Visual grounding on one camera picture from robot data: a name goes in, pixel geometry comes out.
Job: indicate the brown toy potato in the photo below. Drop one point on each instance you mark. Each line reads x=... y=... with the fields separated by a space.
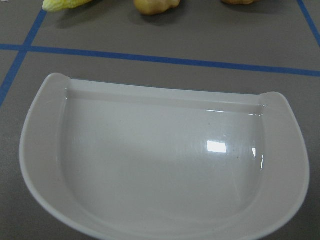
x=239 y=2

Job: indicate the yellow toy corn cob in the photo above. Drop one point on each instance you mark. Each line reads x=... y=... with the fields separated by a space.
x=53 y=6

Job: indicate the beige plastic dustpan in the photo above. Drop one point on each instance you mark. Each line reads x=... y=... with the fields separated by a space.
x=124 y=162

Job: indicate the yellow toy ginger root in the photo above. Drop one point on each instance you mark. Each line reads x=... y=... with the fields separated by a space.
x=155 y=7

